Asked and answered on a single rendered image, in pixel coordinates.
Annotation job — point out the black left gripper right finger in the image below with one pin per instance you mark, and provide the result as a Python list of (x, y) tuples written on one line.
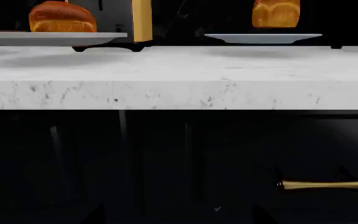
[(262, 215)]

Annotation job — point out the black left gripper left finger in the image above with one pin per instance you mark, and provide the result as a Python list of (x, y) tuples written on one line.
[(96, 215)]

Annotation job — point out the black cabinet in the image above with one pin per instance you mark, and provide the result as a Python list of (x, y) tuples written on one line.
[(179, 166)]

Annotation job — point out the small white plate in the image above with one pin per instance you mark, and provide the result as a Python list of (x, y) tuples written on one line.
[(263, 38)]

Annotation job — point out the large white plate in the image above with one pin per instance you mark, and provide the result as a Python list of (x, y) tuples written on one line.
[(50, 37)]

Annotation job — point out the silver toaster with gold trim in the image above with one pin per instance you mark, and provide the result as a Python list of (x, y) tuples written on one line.
[(126, 25)]

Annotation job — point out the brown round bread loaf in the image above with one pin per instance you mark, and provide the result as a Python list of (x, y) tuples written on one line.
[(62, 17)]

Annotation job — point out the golden square bread loaf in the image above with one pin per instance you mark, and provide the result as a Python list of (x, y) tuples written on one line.
[(276, 13)]

